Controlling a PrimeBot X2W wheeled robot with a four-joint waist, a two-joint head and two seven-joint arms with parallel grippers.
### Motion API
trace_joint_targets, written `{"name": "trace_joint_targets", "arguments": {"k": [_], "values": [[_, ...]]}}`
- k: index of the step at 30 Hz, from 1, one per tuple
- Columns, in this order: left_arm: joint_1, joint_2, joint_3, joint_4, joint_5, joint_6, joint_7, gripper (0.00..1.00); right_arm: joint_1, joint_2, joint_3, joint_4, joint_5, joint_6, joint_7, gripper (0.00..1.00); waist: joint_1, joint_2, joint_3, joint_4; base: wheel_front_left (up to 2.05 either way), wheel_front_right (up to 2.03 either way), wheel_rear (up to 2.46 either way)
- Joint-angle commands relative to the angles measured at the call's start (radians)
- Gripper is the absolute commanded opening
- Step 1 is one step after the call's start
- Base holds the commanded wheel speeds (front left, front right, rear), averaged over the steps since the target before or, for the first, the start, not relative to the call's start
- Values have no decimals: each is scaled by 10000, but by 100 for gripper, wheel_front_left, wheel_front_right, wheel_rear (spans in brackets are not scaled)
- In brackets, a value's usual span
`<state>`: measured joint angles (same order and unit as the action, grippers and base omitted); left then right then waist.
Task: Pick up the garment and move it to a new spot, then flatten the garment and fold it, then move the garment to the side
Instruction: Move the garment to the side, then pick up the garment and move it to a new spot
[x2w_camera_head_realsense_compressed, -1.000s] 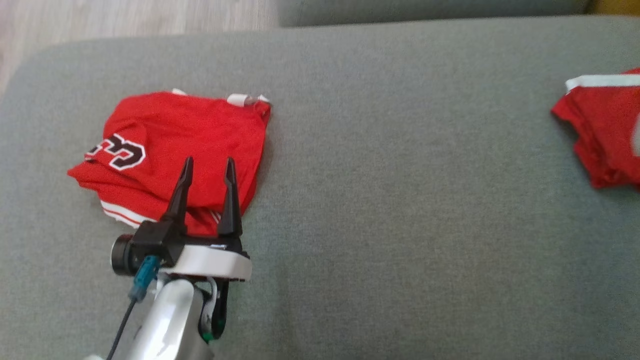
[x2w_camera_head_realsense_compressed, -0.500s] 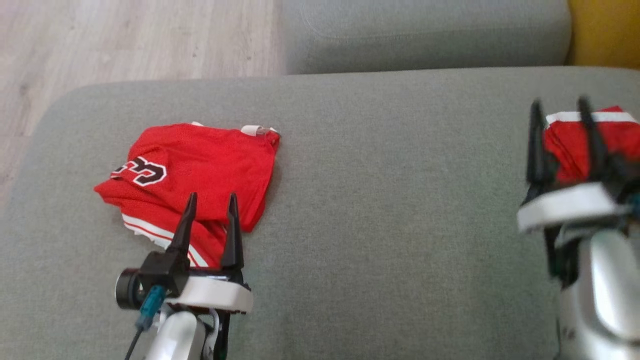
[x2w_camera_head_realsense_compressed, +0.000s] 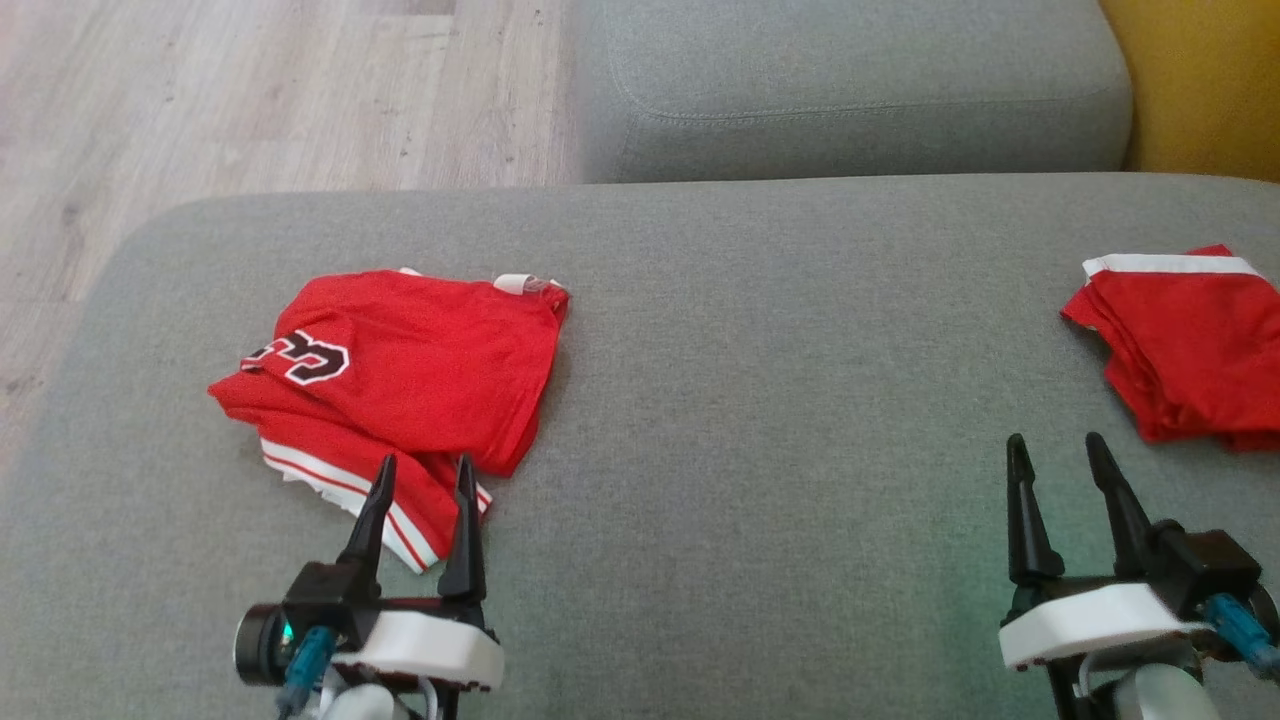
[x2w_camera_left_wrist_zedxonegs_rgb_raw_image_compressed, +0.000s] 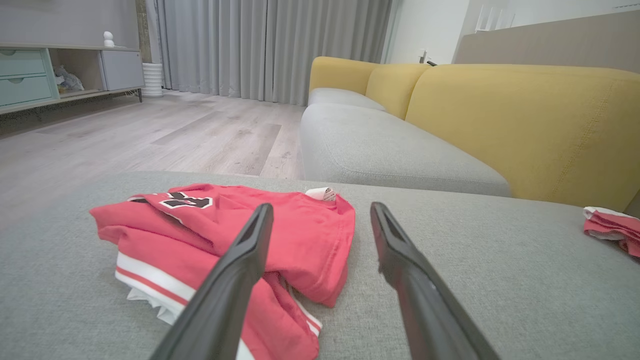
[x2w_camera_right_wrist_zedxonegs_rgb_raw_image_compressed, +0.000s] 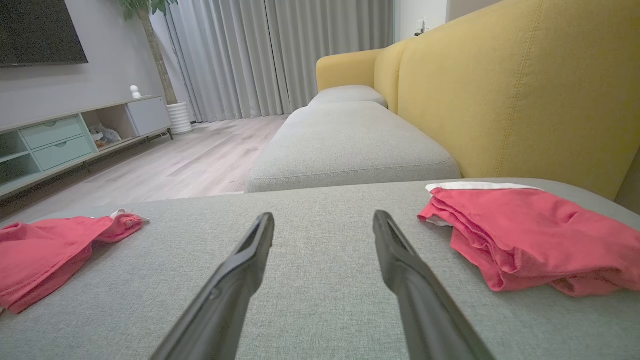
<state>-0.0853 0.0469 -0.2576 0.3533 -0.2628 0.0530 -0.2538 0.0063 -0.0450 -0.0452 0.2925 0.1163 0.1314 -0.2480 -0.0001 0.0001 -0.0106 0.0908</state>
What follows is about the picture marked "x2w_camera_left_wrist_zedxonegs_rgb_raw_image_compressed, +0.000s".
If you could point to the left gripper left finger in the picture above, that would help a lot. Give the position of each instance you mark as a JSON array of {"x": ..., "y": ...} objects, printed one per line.
[{"x": 225, "y": 300}]

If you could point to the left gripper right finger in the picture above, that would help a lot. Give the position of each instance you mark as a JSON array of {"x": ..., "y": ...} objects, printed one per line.
[{"x": 425, "y": 310}]

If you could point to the red basketball jersey black print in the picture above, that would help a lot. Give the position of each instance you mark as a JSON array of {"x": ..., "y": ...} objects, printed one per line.
[{"x": 310, "y": 240}]

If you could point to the red shorts white trim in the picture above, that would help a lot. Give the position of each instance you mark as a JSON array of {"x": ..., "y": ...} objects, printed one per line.
[{"x": 615, "y": 230}]

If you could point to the wide grey fabric sofa chaise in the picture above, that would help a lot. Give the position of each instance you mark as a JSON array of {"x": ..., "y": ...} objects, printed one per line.
[{"x": 500, "y": 280}]

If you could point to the grey sofa seat cushion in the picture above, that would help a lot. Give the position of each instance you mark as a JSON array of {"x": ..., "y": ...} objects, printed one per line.
[
  {"x": 340, "y": 97},
  {"x": 380, "y": 150}
]

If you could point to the yellow sofa back cushion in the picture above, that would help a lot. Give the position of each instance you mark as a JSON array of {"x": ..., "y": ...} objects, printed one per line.
[
  {"x": 395, "y": 87},
  {"x": 337, "y": 72},
  {"x": 525, "y": 130}
]

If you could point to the white ribbed cylinder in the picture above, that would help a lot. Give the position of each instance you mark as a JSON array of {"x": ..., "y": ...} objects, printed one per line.
[{"x": 152, "y": 80}]

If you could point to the grey cabinet door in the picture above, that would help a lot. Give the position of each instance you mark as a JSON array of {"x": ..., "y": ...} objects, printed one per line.
[{"x": 122, "y": 70}]

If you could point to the grey pleated curtain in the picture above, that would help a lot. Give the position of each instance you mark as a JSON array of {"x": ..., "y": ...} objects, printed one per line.
[
  {"x": 325, "y": 30},
  {"x": 215, "y": 45}
]

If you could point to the crumpled plastic bag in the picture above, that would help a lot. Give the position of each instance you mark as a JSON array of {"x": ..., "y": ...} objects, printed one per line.
[{"x": 67, "y": 81}]

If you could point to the long low media cabinet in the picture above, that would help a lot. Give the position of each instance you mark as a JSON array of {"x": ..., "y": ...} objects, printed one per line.
[{"x": 75, "y": 70}]

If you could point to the teal cabinet drawer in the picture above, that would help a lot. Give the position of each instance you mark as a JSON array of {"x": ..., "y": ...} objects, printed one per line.
[
  {"x": 22, "y": 90},
  {"x": 20, "y": 62}
]

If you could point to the white slatted rack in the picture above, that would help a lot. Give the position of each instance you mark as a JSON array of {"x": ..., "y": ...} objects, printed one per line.
[{"x": 495, "y": 19}]

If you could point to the small white wall fitting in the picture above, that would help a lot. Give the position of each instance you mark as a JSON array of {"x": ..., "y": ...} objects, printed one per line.
[{"x": 423, "y": 56}]

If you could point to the small white round camera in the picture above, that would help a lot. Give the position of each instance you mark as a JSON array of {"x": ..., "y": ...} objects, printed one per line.
[{"x": 108, "y": 39}]

